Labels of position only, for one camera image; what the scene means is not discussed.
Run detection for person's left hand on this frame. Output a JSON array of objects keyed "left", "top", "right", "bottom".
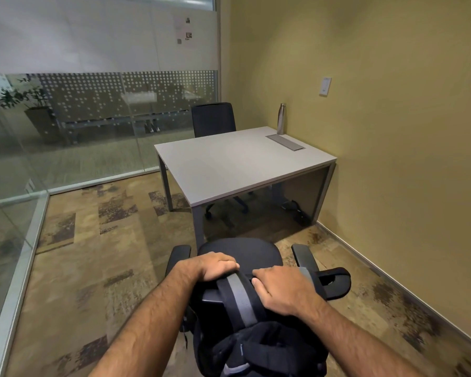
[{"left": 179, "top": 252, "right": 240, "bottom": 282}]

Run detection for steel water bottle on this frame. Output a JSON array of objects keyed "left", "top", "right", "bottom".
[{"left": 276, "top": 103, "right": 287, "bottom": 136}]

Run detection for black mesh-back office chair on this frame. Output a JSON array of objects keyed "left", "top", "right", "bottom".
[{"left": 191, "top": 102, "right": 256, "bottom": 221}]

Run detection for dotted glass partition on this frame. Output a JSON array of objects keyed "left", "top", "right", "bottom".
[{"left": 0, "top": 0, "right": 223, "bottom": 373}]

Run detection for person's right hand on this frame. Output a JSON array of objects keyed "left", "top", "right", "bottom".
[{"left": 251, "top": 266, "right": 327, "bottom": 317}]

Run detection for paper notices on glass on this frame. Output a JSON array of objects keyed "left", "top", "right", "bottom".
[{"left": 174, "top": 15, "right": 194, "bottom": 46}]

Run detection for person's left forearm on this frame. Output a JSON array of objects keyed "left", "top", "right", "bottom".
[{"left": 87, "top": 263, "right": 201, "bottom": 377}]

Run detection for black backpack with grey strap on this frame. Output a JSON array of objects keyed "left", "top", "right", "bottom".
[{"left": 180, "top": 266, "right": 352, "bottom": 377}]

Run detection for grey table cable hatch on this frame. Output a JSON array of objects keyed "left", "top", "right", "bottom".
[{"left": 265, "top": 134, "right": 305, "bottom": 152}]

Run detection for person's right forearm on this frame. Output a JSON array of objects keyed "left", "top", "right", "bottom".
[{"left": 296, "top": 298, "right": 430, "bottom": 377}]

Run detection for black office chair with armrests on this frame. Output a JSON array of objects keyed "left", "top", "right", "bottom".
[{"left": 165, "top": 237, "right": 323, "bottom": 307}]

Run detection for black cables under table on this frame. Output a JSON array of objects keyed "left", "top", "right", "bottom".
[{"left": 281, "top": 199, "right": 312, "bottom": 226}]

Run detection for potted green plant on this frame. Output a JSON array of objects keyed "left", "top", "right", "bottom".
[{"left": 0, "top": 75, "right": 60, "bottom": 145}]

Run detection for grey office table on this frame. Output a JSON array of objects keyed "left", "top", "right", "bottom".
[{"left": 154, "top": 126, "right": 337, "bottom": 248}]

